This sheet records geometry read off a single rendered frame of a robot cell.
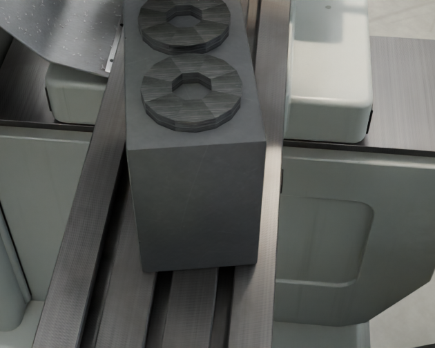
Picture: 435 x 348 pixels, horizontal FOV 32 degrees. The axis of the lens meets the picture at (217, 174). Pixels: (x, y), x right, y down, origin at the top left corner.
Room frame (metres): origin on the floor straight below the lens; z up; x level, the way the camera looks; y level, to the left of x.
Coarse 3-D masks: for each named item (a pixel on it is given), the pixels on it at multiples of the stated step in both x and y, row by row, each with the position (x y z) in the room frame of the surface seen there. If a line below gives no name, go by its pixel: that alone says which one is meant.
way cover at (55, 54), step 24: (0, 0) 0.87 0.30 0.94; (24, 0) 0.90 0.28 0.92; (48, 0) 0.93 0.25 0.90; (72, 0) 0.96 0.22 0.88; (96, 0) 0.97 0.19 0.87; (120, 0) 0.99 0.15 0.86; (0, 24) 0.82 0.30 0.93; (24, 24) 0.85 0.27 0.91; (48, 24) 0.88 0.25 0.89; (72, 24) 0.91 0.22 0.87; (96, 24) 0.92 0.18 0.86; (120, 24) 0.93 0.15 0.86; (48, 48) 0.84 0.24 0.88; (72, 48) 0.85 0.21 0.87; (96, 48) 0.86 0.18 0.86; (96, 72) 0.81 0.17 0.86
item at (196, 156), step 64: (128, 0) 0.64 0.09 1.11; (192, 0) 0.62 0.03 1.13; (128, 64) 0.54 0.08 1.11; (192, 64) 0.52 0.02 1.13; (128, 128) 0.45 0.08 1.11; (192, 128) 0.45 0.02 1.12; (256, 128) 0.45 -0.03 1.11; (192, 192) 0.43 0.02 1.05; (256, 192) 0.44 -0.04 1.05; (192, 256) 0.43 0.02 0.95; (256, 256) 0.44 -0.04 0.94
